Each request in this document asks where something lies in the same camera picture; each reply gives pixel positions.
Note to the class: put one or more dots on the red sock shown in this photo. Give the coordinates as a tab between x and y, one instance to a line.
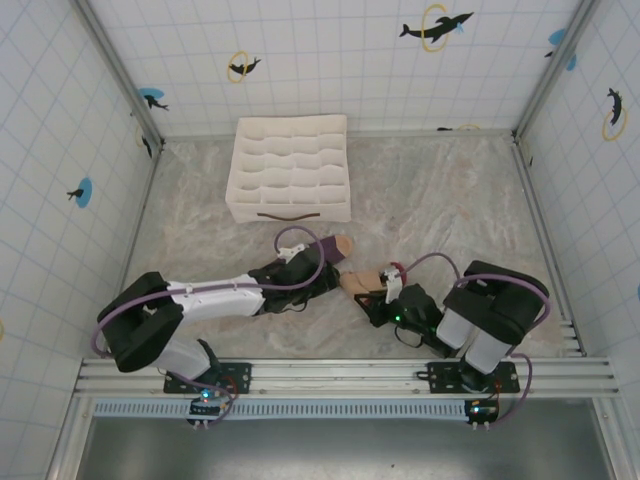
362	281

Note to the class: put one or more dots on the purple sock peach toe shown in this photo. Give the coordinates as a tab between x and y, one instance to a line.
332	249

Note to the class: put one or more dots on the white fabric organizer box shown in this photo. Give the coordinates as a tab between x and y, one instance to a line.
280	165

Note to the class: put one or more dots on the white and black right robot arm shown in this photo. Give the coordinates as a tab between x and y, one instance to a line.
500	305

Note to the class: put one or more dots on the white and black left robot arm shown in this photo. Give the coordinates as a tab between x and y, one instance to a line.
220	300

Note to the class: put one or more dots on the black fish blue circle decal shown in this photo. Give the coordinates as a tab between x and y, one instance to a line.
82	192

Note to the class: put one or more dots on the black shark blue circle decal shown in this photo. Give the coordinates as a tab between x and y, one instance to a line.
150	97

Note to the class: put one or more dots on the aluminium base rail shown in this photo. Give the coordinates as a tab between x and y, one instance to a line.
325	375

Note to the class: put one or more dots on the aluminium frame rail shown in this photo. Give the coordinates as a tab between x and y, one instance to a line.
132	250
425	133
547	250

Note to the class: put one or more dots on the aluminium frame post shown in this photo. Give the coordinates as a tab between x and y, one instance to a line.
555	70
120	75

